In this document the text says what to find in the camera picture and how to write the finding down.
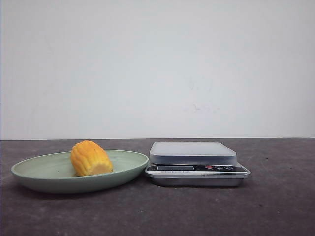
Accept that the silver digital kitchen scale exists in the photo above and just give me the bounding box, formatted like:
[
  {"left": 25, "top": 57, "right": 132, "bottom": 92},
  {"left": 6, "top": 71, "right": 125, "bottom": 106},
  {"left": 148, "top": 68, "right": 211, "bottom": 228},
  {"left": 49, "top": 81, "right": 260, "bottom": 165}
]
[{"left": 145, "top": 141, "right": 250, "bottom": 187}]

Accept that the yellow corn cob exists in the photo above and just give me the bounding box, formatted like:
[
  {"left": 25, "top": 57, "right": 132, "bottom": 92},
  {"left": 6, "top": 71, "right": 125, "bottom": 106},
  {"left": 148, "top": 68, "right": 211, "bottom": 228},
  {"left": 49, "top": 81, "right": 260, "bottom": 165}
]
[{"left": 70, "top": 140, "right": 114, "bottom": 176}]

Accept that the light green plate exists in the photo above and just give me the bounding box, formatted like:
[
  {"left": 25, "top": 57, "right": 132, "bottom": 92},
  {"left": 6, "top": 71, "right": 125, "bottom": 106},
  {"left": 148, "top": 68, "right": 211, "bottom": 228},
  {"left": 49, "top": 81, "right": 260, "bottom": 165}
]
[{"left": 11, "top": 150, "right": 149, "bottom": 194}]

